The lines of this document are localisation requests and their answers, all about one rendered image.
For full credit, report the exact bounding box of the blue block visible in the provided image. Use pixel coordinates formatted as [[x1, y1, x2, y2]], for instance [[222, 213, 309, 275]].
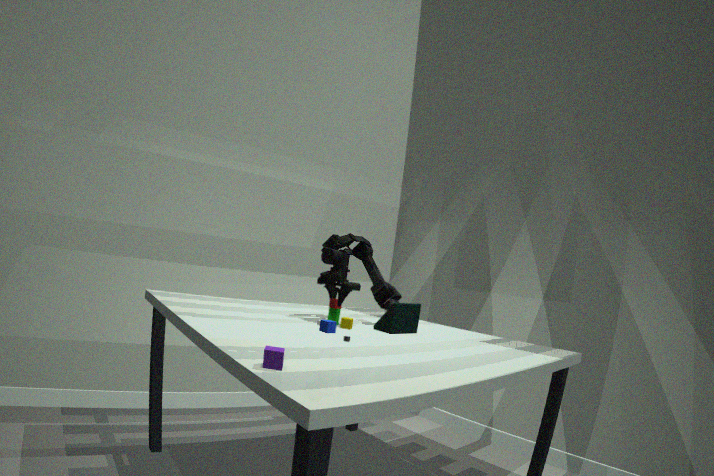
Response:
[[319, 320, 337, 333]]

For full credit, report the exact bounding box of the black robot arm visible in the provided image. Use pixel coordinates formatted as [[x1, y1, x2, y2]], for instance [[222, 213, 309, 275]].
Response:
[[320, 233, 402, 310]]

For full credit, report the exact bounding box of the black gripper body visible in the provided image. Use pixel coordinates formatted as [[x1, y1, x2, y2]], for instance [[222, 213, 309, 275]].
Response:
[[317, 265, 361, 291]]

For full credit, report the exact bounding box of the purple block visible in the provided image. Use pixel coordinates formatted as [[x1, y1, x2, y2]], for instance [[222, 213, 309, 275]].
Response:
[[262, 346, 285, 371]]

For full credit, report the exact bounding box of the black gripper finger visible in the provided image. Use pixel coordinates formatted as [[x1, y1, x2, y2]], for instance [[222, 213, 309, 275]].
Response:
[[324, 286, 339, 299], [336, 289, 352, 307]]

